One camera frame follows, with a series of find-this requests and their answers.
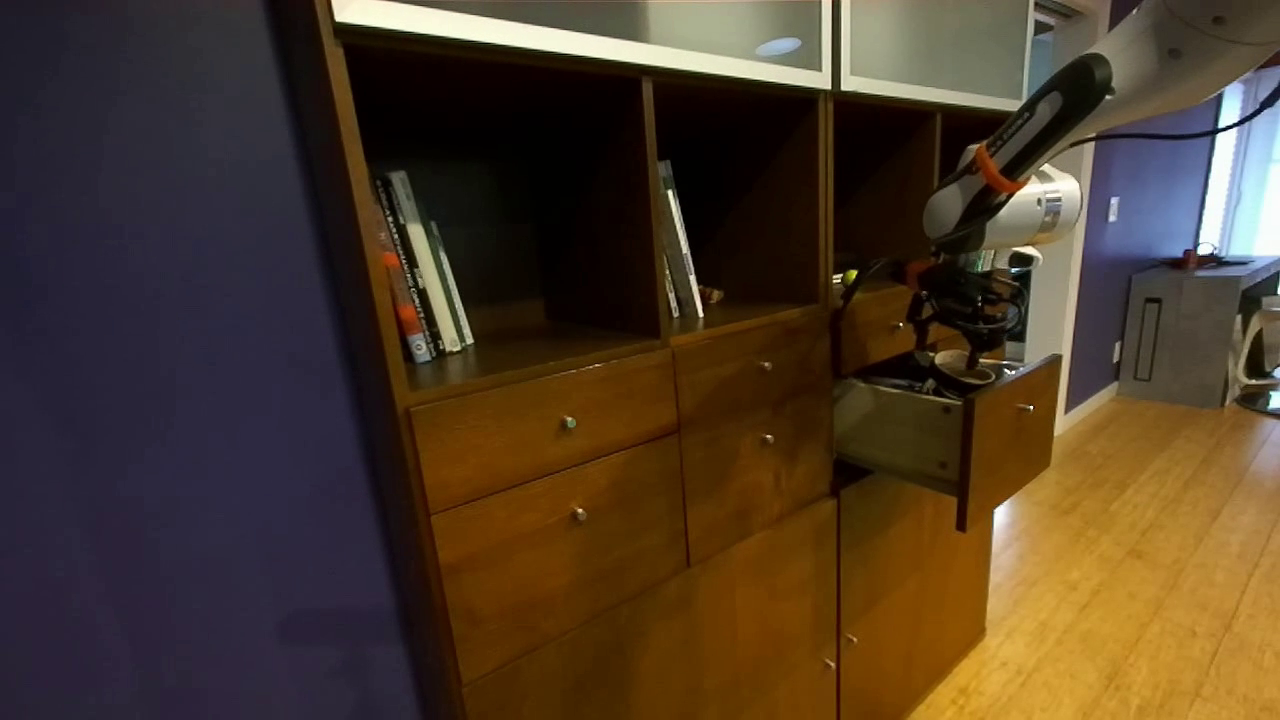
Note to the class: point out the narrow frosted glass door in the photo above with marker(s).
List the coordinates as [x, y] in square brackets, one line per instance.
[933, 47]

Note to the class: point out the gray metal cabinet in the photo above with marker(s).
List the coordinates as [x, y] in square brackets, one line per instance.
[1182, 333]

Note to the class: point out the brown wooden shelf cabinet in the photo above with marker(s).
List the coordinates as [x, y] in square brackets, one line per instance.
[562, 561]

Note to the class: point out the bright window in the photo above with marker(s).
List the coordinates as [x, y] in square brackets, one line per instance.
[1253, 200]

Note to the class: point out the wide frosted glass door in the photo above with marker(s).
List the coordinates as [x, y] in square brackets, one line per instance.
[601, 24]

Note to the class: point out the small yellow-green ball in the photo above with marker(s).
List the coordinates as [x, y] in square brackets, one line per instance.
[844, 280]

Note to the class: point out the book with orange dots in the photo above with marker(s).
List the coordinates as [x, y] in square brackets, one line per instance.
[405, 313]

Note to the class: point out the small metal drawer knob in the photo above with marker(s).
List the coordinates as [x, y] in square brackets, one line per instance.
[1024, 407]
[767, 437]
[578, 515]
[569, 425]
[767, 367]

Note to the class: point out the white leaning book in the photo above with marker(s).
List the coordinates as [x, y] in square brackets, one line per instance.
[682, 253]

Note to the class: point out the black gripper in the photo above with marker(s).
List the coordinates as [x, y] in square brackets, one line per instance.
[973, 302]

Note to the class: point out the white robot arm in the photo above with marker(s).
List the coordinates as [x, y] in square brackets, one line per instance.
[1042, 205]

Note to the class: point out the books on left shelf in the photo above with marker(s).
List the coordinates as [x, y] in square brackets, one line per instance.
[425, 260]

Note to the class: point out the thin leaning book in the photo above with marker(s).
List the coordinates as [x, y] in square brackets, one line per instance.
[665, 267]

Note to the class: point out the white chair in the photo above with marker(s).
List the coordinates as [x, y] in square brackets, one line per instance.
[1253, 355]

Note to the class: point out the open wooden drawer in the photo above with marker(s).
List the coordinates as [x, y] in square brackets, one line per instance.
[1013, 432]

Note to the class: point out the thin gray book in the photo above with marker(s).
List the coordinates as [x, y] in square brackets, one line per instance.
[452, 287]

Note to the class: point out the white light switch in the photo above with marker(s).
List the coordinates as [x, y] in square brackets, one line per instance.
[1115, 209]

